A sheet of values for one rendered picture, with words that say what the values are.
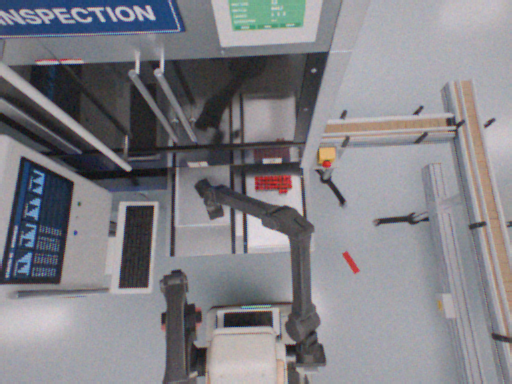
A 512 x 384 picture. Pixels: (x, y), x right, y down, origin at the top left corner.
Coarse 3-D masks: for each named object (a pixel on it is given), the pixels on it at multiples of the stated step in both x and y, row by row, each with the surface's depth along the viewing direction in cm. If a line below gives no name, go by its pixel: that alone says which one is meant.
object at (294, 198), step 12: (252, 180) 175; (252, 192) 173; (264, 192) 173; (276, 192) 173; (288, 192) 173; (300, 192) 170; (276, 204) 172; (288, 204) 171; (300, 204) 171; (252, 228) 169; (264, 228) 169; (252, 240) 167; (264, 240) 167; (276, 240) 167
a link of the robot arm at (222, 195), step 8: (216, 192) 137; (224, 192) 136; (232, 192) 134; (216, 200) 139; (224, 200) 136; (232, 200) 132; (240, 200) 128; (248, 200) 126; (256, 200) 125; (240, 208) 129; (248, 208) 125; (256, 208) 122; (264, 208) 118; (272, 208) 117; (280, 208) 119; (256, 216) 123; (264, 216) 114; (264, 224) 115; (272, 224) 112
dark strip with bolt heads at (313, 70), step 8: (312, 56) 89; (320, 56) 89; (312, 64) 92; (320, 64) 93; (312, 72) 96; (320, 72) 96; (304, 80) 100; (312, 80) 100; (304, 88) 104; (312, 88) 104; (304, 96) 108; (312, 96) 108; (304, 104) 113; (312, 104) 113; (304, 112) 118; (304, 120) 124; (296, 128) 130; (304, 128) 131; (296, 136) 138; (304, 136) 138
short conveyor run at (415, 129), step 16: (416, 112) 174; (336, 128) 175; (352, 128) 175; (368, 128) 175; (384, 128) 175; (400, 128) 174; (416, 128) 170; (432, 128) 170; (448, 128) 170; (336, 144) 176; (352, 144) 177; (368, 144) 178; (384, 144) 179; (400, 144) 180; (416, 144) 180
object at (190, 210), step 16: (176, 176) 174; (192, 176) 177; (208, 176) 176; (224, 176) 176; (176, 192) 172; (192, 192) 174; (176, 208) 171; (192, 208) 172; (224, 208) 172; (176, 224) 168; (192, 224) 167; (208, 224) 168
